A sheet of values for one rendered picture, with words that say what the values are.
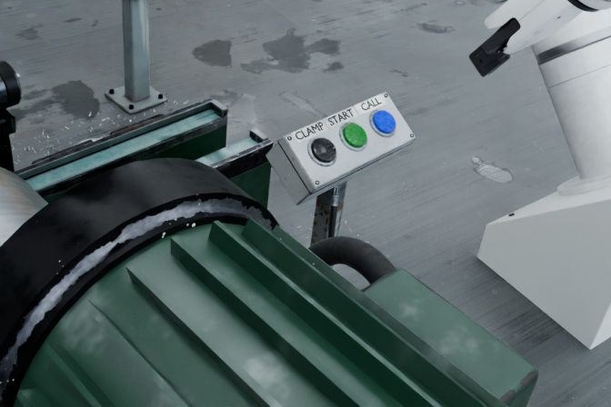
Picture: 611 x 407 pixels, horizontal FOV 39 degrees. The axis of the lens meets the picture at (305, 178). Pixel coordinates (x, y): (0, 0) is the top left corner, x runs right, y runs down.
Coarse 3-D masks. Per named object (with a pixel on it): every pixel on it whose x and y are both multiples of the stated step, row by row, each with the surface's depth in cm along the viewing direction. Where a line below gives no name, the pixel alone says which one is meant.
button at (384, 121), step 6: (378, 114) 100; (384, 114) 100; (390, 114) 101; (378, 120) 100; (384, 120) 100; (390, 120) 100; (378, 126) 99; (384, 126) 100; (390, 126) 100; (384, 132) 100; (390, 132) 100
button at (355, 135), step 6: (348, 126) 97; (354, 126) 97; (360, 126) 98; (348, 132) 97; (354, 132) 97; (360, 132) 98; (348, 138) 96; (354, 138) 97; (360, 138) 97; (354, 144) 97; (360, 144) 97
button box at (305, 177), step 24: (384, 96) 103; (336, 120) 98; (360, 120) 99; (288, 144) 93; (336, 144) 96; (384, 144) 99; (408, 144) 103; (288, 168) 95; (312, 168) 93; (336, 168) 95; (360, 168) 98; (288, 192) 96; (312, 192) 93
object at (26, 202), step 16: (0, 176) 74; (16, 176) 77; (0, 192) 71; (16, 192) 72; (32, 192) 76; (0, 208) 68; (16, 208) 69; (32, 208) 71; (0, 224) 66; (16, 224) 67; (0, 240) 64
